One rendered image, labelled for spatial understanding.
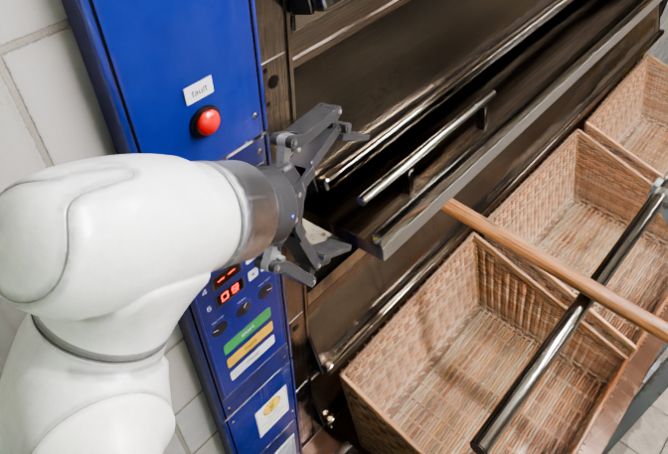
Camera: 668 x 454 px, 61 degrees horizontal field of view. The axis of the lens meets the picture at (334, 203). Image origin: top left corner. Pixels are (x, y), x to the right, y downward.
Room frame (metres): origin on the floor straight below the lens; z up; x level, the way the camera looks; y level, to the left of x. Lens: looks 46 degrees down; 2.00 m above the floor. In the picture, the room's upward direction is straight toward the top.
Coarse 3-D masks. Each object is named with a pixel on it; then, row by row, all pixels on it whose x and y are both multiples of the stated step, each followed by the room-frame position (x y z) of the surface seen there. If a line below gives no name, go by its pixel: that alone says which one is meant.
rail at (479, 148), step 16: (640, 0) 1.13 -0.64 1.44; (624, 16) 1.06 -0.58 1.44; (608, 32) 1.00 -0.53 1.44; (592, 48) 0.94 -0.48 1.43; (576, 64) 0.89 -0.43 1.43; (544, 80) 0.84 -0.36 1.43; (560, 80) 0.85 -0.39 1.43; (528, 96) 0.79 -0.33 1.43; (544, 96) 0.80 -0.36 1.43; (512, 112) 0.75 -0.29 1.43; (528, 112) 0.76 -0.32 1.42; (496, 128) 0.71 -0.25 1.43; (512, 128) 0.73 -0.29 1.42; (480, 144) 0.67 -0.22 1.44; (464, 160) 0.63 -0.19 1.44; (448, 176) 0.60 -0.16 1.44; (432, 192) 0.57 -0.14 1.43; (400, 208) 0.54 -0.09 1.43; (416, 208) 0.54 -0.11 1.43; (384, 224) 0.51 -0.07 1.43; (400, 224) 0.51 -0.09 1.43; (384, 240) 0.48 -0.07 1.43
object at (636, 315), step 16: (448, 208) 0.75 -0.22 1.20; (464, 208) 0.75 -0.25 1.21; (480, 224) 0.71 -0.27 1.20; (496, 224) 0.71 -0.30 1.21; (496, 240) 0.68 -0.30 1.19; (512, 240) 0.67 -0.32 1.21; (528, 256) 0.64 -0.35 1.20; (544, 256) 0.63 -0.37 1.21; (560, 272) 0.60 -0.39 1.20; (576, 272) 0.60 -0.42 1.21; (576, 288) 0.58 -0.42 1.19; (592, 288) 0.56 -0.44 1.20; (608, 304) 0.54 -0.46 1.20; (624, 304) 0.53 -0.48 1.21; (640, 320) 0.51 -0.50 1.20; (656, 320) 0.50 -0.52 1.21; (656, 336) 0.48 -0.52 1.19
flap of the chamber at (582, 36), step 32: (576, 0) 1.21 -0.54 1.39; (608, 0) 1.19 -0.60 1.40; (544, 32) 1.07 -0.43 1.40; (576, 32) 1.05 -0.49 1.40; (512, 64) 0.95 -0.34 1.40; (544, 64) 0.93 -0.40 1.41; (512, 96) 0.83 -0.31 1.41; (416, 128) 0.76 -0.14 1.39; (384, 160) 0.68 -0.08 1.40; (448, 160) 0.66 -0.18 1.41; (480, 160) 0.65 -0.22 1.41; (320, 192) 0.61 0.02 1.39; (352, 192) 0.60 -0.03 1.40; (384, 192) 0.60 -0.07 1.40; (416, 192) 0.59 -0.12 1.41; (448, 192) 0.59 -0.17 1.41; (320, 224) 0.55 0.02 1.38; (352, 224) 0.53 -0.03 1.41; (416, 224) 0.53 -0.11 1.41; (384, 256) 0.48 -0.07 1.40
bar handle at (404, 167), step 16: (480, 96) 0.75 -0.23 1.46; (464, 112) 0.71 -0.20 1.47; (480, 112) 0.74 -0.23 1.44; (448, 128) 0.67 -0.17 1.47; (480, 128) 0.74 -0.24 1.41; (432, 144) 0.63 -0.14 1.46; (416, 160) 0.60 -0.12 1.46; (384, 176) 0.57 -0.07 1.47; (400, 176) 0.57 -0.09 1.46; (368, 192) 0.53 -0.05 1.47
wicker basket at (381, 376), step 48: (480, 240) 0.97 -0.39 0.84; (432, 288) 0.84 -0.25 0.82; (480, 288) 0.95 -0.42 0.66; (528, 288) 0.87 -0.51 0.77; (384, 336) 0.69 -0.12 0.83; (432, 336) 0.79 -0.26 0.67; (480, 336) 0.84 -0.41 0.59; (528, 336) 0.84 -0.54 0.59; (576, 336) 0.77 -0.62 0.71; (384, 384) 0.64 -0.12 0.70; (432, 384) 0.69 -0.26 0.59; (480, 384) 0.70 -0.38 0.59; (576, 384) 0.70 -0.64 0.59; (384, 432) 0.50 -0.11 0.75; (528, 432) 0.57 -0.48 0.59; (576, 432) 0.57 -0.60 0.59
